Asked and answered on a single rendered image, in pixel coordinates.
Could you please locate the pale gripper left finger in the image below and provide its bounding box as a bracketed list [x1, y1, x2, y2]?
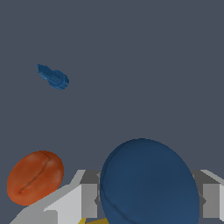
[10, 169, 102, 224]

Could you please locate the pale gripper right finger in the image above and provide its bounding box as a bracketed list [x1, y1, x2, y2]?
[190, 169, 224, 224]

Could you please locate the yellow flat object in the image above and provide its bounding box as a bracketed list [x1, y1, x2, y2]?
[78, 216, 110, 224]

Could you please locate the orange peach-shaped ball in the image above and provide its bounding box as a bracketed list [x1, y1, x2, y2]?
[6, 150, 65, 207]

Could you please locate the dark blue round ball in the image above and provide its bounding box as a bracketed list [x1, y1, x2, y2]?
[99, 137, 201, 224]

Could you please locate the small blue bolt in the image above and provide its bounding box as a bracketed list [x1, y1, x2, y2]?
[36, 63, 70, 91]

